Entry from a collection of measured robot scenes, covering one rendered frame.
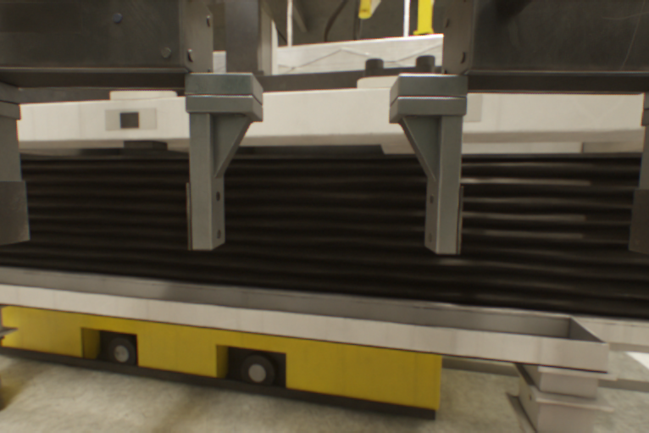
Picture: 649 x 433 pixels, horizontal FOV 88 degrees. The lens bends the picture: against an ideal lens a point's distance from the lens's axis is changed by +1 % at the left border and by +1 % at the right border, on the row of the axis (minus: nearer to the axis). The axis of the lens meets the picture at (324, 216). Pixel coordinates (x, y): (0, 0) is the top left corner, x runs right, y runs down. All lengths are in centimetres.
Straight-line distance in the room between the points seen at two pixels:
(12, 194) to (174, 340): 106
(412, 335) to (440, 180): 54
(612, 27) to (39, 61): 30
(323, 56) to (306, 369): 88
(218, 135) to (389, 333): 58
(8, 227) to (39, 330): 142
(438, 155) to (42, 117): 72
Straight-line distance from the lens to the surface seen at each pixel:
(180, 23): 22
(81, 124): 74
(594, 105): 56
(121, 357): 155
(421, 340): 73
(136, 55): 22
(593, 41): 24
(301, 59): 79
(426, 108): 21
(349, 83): 57
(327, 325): 74
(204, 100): 21
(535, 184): 85
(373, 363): 109
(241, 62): 64
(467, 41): 22
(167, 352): 134
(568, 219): 88
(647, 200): 29
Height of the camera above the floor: 70
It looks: 5 degrees down
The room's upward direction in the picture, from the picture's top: 1 degrees clockwise
